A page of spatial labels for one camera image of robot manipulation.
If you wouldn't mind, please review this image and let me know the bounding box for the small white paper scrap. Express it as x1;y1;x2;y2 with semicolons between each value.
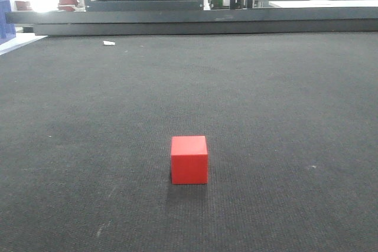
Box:
103;41;116;46

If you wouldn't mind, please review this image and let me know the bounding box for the blue plastic crate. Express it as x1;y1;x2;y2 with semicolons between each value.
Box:
0;0;16;44

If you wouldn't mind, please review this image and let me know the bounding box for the black metal frame rack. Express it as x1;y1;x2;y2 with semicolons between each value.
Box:
6;0;377;36

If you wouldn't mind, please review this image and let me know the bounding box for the red magnetic cube block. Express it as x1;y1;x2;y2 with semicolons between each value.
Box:
171;136;208;185

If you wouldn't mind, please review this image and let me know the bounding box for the red bag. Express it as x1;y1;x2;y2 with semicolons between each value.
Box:
58;0;79;12

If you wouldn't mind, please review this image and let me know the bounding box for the white background table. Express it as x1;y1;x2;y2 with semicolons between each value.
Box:
254;0;377;8

